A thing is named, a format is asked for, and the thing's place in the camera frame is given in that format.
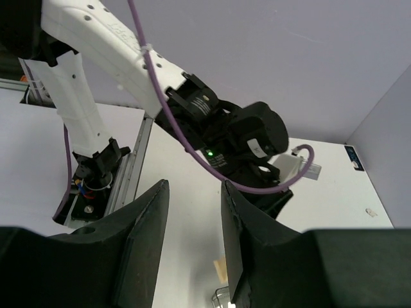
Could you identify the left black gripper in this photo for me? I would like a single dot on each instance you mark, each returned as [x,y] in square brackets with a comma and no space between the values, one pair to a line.
[239,143]

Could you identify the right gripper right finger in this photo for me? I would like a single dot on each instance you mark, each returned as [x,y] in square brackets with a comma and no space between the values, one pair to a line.
[271,265]

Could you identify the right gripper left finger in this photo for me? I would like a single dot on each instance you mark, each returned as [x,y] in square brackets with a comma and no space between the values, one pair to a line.
[112,262]

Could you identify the wide gold cream tube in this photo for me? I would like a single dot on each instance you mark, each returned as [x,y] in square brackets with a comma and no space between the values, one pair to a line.
[221,269]

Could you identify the clear plastic organizer box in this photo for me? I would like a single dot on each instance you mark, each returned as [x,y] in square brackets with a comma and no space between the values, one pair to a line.
[221,298]

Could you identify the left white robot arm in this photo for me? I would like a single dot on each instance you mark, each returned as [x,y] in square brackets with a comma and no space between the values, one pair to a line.
[52,37]

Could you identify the left blue table label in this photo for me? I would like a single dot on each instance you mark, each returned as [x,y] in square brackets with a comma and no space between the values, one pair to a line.
[354,158]

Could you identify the small white scrap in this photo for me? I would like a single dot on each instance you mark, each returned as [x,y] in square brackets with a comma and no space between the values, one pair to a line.
[371,212]

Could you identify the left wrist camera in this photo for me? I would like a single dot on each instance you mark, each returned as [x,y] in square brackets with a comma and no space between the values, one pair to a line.
[290,165]

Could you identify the aluminium front rail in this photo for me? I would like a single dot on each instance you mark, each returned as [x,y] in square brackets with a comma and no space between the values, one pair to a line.
[33,160]

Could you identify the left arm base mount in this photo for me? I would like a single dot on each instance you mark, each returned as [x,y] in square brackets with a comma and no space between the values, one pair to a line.
[90,183]

